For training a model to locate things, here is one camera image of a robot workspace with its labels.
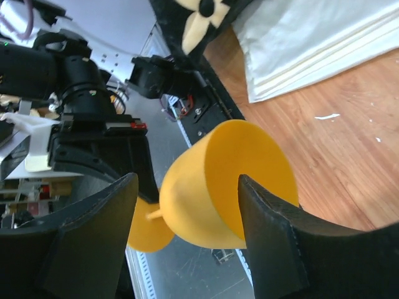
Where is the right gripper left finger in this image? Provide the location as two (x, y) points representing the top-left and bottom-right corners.
(1, 173), (138, 298)

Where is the yellow wine glass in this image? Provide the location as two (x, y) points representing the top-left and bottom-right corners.
(127, 120), (299, 252)

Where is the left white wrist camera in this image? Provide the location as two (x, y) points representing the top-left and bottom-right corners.
(1, 113), (60, 181)

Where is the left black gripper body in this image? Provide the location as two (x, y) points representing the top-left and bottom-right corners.
(48, 113), (159, 202)

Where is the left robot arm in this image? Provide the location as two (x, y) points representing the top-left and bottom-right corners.
(1, 30), (159, 204)

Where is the black floral plush pillow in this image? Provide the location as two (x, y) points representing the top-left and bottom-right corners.
(150, 0), (252, 69)

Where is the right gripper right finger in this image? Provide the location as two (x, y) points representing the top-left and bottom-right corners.
(238, 175), (398, 298)

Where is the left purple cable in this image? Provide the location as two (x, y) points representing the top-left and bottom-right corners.
(0, 0), (34, 40)

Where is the folded white cloth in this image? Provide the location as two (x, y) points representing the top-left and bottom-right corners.
(233, 1), (398, 103)

